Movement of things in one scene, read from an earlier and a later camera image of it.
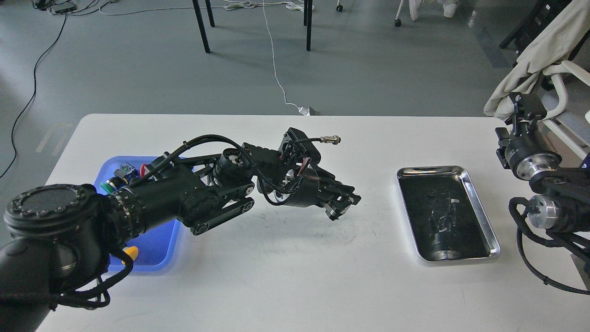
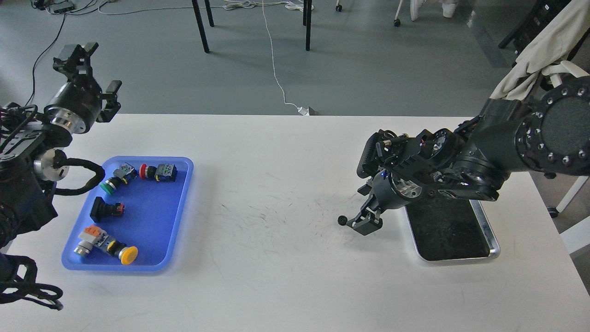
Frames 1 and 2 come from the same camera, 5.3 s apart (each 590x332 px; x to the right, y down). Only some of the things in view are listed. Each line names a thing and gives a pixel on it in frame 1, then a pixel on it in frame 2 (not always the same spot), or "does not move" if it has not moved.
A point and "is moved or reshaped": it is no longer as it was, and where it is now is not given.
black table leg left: [206, 44] does not move
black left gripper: [296, 181] to [75, 105]
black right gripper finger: [504, 136] to [368, 224]
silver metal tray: [447, 221] does not move
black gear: [335, 216] is moved or reshaped
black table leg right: [308, 15] does not move
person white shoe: [449, 9] does not move
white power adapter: [304, 111] does not move
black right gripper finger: [528, 109] to [364, 209]
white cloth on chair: [554, 39] does not move
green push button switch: [123, 176] does not move
